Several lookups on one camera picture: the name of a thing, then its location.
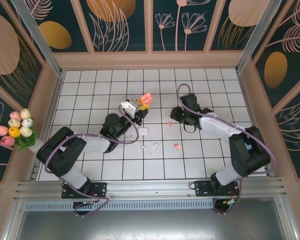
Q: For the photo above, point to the orange earbud charging case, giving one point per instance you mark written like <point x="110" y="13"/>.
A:
<point x="146" y="98"/>

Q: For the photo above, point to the white earbud charging case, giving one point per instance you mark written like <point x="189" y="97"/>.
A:
<point x="143" y="131"/>

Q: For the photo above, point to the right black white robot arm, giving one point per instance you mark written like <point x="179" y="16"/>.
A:
<point x="250" y="155"/>

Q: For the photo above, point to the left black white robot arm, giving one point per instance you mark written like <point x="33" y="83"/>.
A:
<point x="60" y="155"/>

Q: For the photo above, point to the light blue tube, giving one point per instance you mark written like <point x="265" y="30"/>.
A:
<point x="249" y="147"/>

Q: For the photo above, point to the white ribbed vase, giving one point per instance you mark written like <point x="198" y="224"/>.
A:
<point x="36" y="146"/>

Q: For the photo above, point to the artificial tulip bouquet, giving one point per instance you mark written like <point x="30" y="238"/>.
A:
<point x="17" y="127"/>

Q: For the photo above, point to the grey metal panel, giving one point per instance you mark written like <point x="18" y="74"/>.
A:
<point x="152" y="225"/>

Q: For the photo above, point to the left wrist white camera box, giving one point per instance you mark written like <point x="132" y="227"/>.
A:
<point x="128" y="106"/>

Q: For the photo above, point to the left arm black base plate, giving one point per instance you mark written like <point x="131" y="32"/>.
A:
<point x="100" y="190"/>

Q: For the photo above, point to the aluminium mounting rail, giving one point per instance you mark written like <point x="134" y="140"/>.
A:
<point x="152" y="190"/>

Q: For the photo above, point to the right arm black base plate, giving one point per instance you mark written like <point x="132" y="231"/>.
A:
<point x="202" y="188"/>

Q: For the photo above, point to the aluminium frame post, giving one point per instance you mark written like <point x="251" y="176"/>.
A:
<point x="255" y="37"/>
<point x="38" y="37"/>

